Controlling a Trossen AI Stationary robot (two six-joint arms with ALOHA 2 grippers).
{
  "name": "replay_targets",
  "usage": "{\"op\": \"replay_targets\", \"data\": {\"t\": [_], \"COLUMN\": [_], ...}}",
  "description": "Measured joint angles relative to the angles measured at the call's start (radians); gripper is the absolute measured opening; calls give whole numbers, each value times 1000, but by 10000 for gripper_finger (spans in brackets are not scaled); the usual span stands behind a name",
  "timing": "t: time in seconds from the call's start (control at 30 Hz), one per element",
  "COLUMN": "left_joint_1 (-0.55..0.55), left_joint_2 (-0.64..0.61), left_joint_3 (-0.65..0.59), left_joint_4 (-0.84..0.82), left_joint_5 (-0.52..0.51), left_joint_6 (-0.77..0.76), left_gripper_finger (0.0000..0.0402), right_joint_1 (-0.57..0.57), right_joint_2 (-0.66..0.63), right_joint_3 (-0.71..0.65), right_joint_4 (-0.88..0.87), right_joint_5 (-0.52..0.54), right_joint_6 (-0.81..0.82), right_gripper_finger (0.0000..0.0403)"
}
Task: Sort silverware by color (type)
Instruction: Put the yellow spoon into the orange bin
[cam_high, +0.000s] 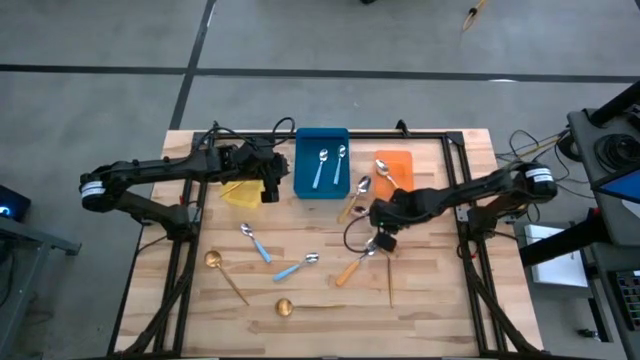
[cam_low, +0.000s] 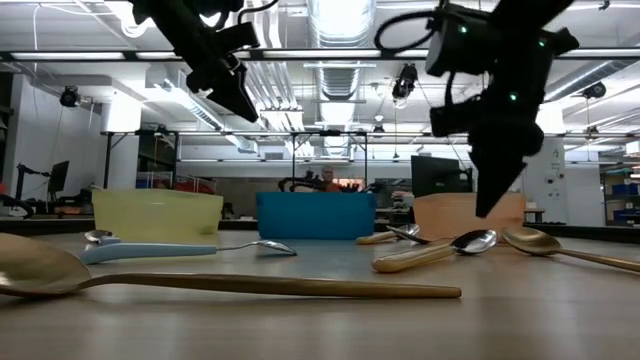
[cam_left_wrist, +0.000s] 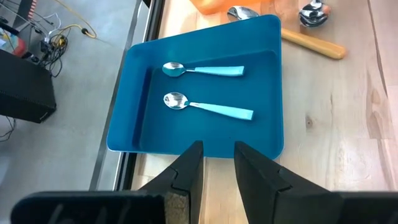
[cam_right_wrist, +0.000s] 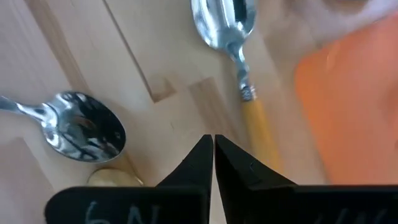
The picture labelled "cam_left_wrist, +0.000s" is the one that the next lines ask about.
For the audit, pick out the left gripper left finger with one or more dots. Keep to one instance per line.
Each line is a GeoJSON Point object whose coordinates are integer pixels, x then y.
{"type": "Point", "coordinates": [189, 180]}

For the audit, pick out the red round object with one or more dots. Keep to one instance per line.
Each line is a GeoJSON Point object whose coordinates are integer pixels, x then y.
{"type": "Point", "coordinates": [18, 46]}

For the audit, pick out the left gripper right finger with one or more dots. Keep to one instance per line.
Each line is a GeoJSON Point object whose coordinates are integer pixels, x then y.
{"type": "Point", "coordinates": [258, 180]}

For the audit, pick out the orange translucent plastic bin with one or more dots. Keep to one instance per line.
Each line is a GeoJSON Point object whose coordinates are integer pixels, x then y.
{"type": "Point", "coordinates": [224, 6]}

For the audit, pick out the orange white striped bar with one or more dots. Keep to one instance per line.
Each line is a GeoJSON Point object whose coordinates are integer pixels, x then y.
{"type": "Point", "coordinates": [32, 9]}

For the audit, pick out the black equipment case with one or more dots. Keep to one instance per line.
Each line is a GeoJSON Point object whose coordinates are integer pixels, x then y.
{"type": "Point", "coordinates": [25, 90]}

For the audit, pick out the blue plastic bin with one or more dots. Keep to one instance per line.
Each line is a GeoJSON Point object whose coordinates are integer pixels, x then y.
{"type": "Point", "coordinates": [202, 137]}

